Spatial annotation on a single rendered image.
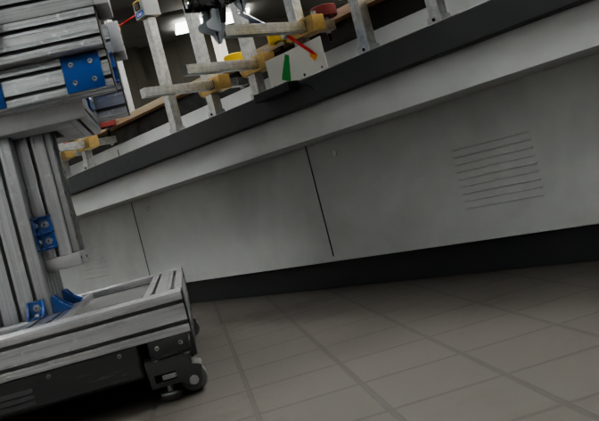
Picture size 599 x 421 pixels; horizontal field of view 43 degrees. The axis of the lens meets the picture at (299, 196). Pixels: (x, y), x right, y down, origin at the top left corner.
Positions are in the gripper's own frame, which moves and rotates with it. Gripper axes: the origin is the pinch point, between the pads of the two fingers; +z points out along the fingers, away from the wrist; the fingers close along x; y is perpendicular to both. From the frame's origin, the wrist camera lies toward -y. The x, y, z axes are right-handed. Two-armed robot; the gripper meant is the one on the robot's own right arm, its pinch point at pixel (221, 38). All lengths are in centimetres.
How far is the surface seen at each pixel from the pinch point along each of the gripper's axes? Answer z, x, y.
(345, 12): -5.3, 2.6, -49.0
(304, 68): 9.6, -3.4, -31.4
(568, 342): 83, 88, 14
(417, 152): 43, 13, -54
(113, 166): 16, -127, -30
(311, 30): 0.2, 3.5, -31.3
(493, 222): 68, 33, -54
